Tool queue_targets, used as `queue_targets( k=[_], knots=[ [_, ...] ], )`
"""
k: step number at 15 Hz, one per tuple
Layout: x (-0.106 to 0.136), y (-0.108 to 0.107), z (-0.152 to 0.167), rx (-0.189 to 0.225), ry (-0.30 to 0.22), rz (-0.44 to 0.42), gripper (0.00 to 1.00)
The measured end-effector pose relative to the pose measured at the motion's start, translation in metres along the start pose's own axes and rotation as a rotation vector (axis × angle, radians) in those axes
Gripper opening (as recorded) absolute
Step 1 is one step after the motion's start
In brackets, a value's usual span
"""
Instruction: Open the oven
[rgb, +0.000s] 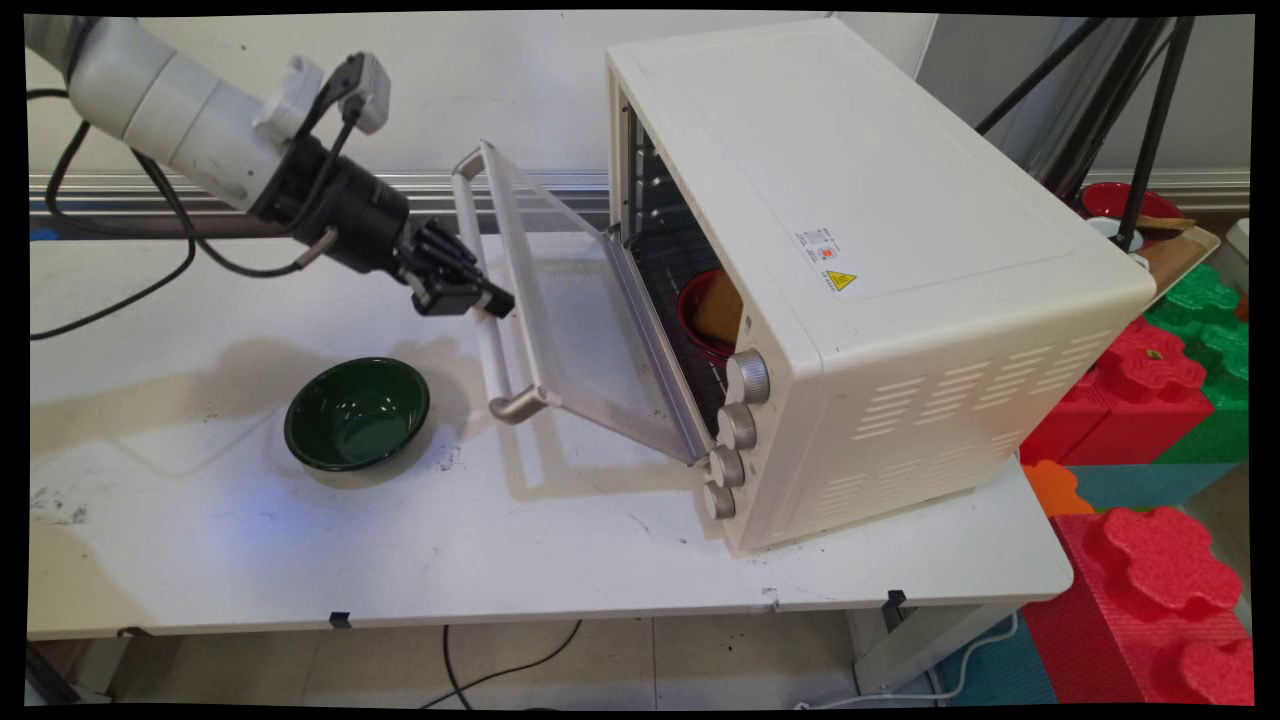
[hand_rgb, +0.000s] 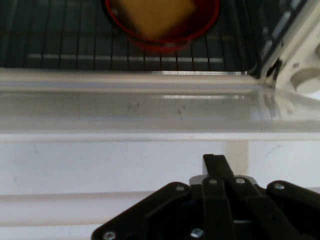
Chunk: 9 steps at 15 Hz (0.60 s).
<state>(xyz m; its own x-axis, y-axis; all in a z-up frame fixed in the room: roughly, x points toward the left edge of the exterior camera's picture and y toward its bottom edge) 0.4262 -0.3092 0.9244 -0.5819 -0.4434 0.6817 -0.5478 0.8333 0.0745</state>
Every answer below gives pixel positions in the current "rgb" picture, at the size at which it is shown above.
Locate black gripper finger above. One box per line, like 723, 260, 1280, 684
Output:
410, 270, 517, 321
404, 217, 481, 278

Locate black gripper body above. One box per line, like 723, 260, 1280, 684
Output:
250, 133, 413, 275

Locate glass oven door with handle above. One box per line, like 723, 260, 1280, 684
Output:
452, 140, 713, 466

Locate dark green bowl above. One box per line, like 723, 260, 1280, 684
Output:
284, 357, 431, 473

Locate red bowl inside oven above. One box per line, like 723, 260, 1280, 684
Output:
676, 267, 746, 363

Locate yellow bread piece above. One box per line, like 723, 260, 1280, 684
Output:
694, 270, 747, 347

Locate cream toaster oven body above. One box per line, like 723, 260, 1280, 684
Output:
605, 18, 1158, 556

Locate white table leg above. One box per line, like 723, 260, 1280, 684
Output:
848, 600, 1023, 697

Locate orange foam piece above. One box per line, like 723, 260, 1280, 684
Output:
1021, 459, 1097, 518

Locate small white cup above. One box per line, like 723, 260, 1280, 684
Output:
1087, 216, 1147, 253

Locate red bowl with white rim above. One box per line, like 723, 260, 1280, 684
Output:
1079, 181, 1187, 227

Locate blue foam mat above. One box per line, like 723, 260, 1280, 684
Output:
938, 612, 1061, 707

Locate small red foam block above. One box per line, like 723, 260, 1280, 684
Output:
1019, 318, 1217, 468

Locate teal foam block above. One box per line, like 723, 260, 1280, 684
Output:
1064, 461, 1238, 513

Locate black tripod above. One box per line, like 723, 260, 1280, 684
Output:
975, 15, 1198, 251

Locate brown wooden board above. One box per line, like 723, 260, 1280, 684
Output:
1130, 215, 1222, 303

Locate large red foam block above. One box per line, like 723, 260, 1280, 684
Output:
1020, 505, 1256, 707

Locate black cable with silver plug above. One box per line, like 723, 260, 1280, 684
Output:
130, 145, 341, 281

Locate short black camera cable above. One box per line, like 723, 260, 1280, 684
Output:
295, 55, 366, 161

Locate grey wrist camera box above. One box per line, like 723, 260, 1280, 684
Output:
335, 52, 392, 136

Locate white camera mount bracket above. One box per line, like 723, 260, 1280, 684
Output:
254, 55, 328, 143

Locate aluminium wall rail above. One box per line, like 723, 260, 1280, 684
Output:
28, 165, 1251, 241

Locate long black looping cable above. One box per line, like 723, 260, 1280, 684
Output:
28, 88, 198, 341

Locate black floor cable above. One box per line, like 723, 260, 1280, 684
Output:
418, 620, 584, 710

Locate white floor cable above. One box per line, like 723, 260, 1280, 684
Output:
795, 610, 1021, 710

